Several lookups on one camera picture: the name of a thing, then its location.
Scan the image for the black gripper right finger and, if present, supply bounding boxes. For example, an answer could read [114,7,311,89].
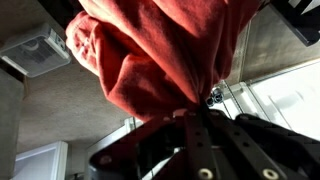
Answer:
[208,110,287,180]

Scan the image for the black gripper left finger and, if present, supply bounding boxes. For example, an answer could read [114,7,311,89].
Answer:
[184,112,218,180]

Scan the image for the orange-red cloth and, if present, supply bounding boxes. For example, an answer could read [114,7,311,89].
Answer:
[66,0,264,121]

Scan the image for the black shoes on rack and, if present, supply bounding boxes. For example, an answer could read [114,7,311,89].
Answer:
[206,88,224,107]

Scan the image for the clear plastic storage bin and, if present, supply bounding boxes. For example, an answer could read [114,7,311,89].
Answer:
[0,23,71,78]

